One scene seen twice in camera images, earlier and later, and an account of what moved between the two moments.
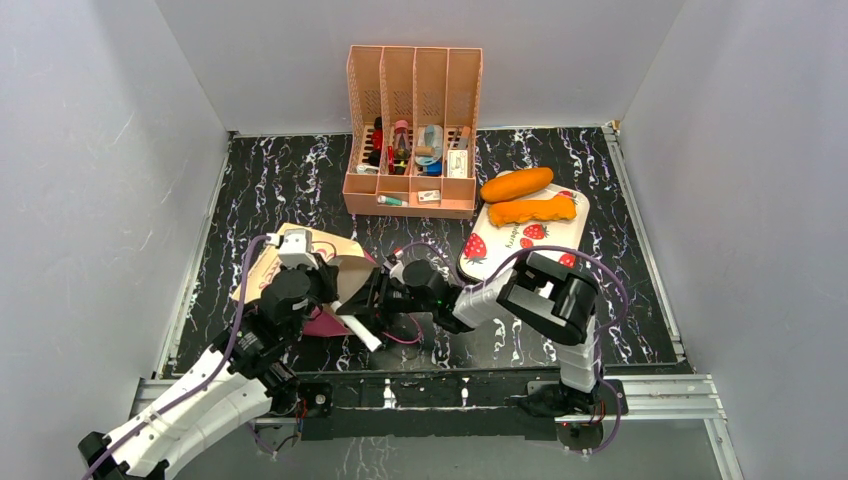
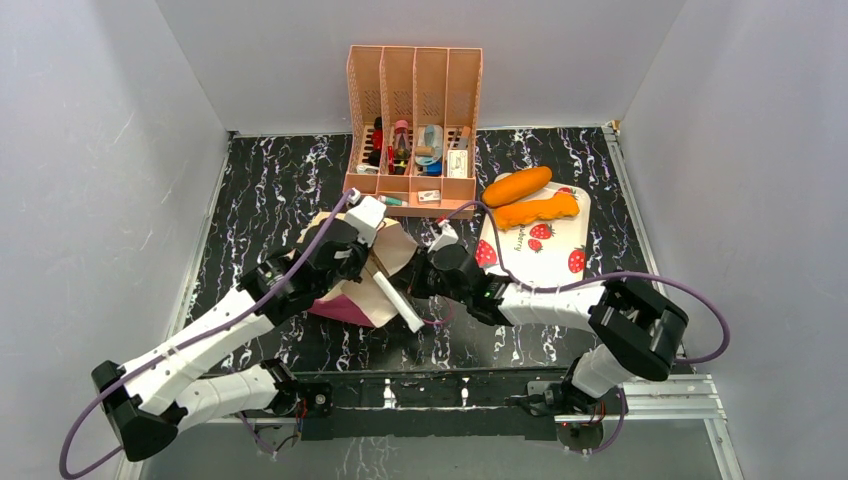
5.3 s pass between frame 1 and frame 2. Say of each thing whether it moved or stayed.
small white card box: stayed
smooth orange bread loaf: stayed
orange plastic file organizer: stayed
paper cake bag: moved
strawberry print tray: moved
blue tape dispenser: stayed
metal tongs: moved
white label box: stayed
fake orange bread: stayed
